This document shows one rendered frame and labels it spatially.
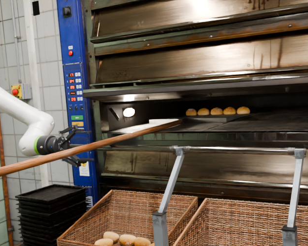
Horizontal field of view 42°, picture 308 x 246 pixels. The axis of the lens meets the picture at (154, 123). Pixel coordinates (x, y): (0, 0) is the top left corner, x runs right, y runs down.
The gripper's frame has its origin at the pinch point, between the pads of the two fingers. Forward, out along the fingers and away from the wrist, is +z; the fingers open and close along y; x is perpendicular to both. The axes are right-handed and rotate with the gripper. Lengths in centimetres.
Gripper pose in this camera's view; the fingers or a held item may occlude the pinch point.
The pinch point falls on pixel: (87, 146)
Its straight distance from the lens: 176.0
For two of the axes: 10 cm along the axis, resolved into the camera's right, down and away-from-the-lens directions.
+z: 8.6, -0.2, -5.0
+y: 0.7, 9.9, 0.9
